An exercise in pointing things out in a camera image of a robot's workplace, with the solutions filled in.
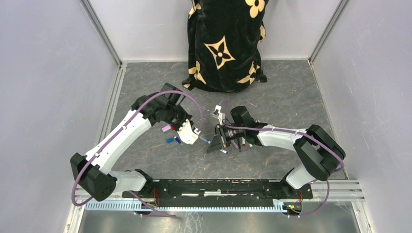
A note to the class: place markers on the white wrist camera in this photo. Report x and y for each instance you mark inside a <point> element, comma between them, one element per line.
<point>218,114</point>
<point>188,133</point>

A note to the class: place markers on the pink highlighter cap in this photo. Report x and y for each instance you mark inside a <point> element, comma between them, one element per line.
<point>166,128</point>

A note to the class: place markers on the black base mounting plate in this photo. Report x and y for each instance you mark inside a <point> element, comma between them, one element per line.
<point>221,192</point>

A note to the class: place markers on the black floral plush blanket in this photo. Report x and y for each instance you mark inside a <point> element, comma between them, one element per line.
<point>223,38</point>

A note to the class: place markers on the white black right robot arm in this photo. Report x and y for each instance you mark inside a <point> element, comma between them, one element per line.
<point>319,153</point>

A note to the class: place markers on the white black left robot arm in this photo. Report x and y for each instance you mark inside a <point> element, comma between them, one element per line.
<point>93,170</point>

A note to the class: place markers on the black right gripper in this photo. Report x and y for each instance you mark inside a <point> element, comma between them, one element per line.
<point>216,142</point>

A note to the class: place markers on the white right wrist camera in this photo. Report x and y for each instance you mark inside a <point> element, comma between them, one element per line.
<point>218,114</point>

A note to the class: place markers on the pink pen clear cap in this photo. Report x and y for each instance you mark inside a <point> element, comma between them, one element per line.
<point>234,144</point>

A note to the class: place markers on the blue long nib marker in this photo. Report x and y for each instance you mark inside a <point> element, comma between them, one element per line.
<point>214,145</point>

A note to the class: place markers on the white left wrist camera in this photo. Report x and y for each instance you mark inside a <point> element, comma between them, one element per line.
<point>188,133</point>

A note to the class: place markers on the dark purple thin pen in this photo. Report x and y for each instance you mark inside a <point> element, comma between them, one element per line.
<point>239,145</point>

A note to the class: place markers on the aluminium frame rail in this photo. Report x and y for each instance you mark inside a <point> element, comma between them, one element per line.
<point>335,191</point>

